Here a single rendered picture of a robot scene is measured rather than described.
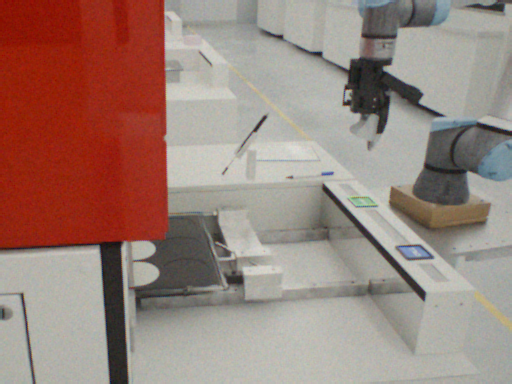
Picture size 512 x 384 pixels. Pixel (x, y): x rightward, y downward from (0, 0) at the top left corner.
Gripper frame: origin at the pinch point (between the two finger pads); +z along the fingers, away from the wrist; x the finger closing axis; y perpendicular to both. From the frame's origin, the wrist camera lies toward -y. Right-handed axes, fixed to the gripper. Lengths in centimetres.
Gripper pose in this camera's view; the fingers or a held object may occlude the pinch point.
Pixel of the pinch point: (373, 145)
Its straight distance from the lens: 140.6
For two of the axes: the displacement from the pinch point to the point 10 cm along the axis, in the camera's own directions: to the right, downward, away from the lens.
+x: 1.1, 4.0, -9.1
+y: -9.9, 0.5, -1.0
